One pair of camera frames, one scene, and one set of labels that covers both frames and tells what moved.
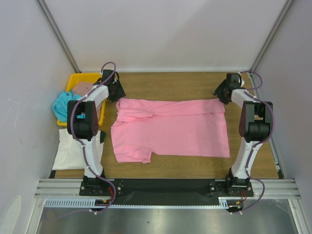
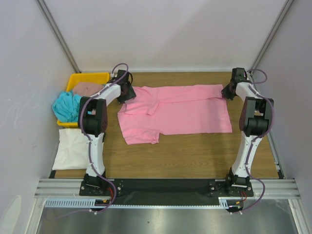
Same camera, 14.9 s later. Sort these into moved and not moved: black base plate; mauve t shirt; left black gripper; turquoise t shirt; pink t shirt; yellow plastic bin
Moved: pink t shirt; left black gripper
Not moved: yellow plastic bin; black base plate; mauve t shirt; turquoise t shirt
